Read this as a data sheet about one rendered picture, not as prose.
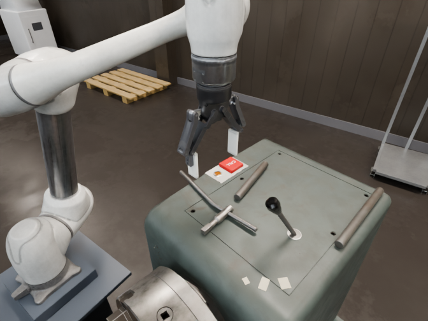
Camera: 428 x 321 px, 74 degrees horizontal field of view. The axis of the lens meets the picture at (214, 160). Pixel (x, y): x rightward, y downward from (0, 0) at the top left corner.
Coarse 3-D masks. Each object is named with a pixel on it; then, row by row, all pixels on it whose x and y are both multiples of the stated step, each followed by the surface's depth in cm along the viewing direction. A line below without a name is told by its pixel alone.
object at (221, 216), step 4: (224, 208) 78; (228, 208) 78; (232, 208) 78; (220, 212) 76; (224, 212) 76; (228, 212) 77; (216, 216) 75; (220, 216) 75; (224, 216) 76; (212, 220) 75; (216, 220) 75; (220, 220) 75; (208, 224) 73; (212, 224) 74; (204, 228) 72; (208, 228) 72; (204, 232) 72
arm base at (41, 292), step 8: (72, 264) 116; (64, 272) 111; (72, 272) 113; (80, 272) 115; (16, 280) 110; (56, 280) 108; (64, 280) 110; (24, 288) 105; (32, 288) 105; (40, 288) 105; (48, 288) 107; (56, 288) 108; (16, 296) 104; (32, 296) 105; (40, 296) 105; (48, 296) 106
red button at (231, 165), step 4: (224, 160) 98; (228, 160) 98; (232, 160) 98; (236, 160) 98; (220, 164) 96; (224, 164) 96; (228, 164) 96; (232, 164) 96; (236, 164) 96; (240, 164) 96; (224, 168) 95; (228, 168) 94; (232, 168) 94; (236, 168) 95; (232, 172) 94
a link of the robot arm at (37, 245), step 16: (16, 224) 100; (32, 224) 99; (48, 224) 103; (16, 240) 95; (32, 240) 96; (48, 240) 100; (64, 240) 108; (16, 256) 96; (32, 256) 97; (48, 256) 101; (64, 256) 112; (32, 272) 100; (48, 272) 103
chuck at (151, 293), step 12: (156, 276) 68; (132, 288) 68; (144, 288) 65; (156, 288) 64; (168, 288) 63; (132, 300) 62; (144, 300) 61; (156, 300) 61; (168, 300) 61; (180, 300) 61; (132, 312) 59; (144, 312) 59; (156, 312) 59; (180, 312) 59
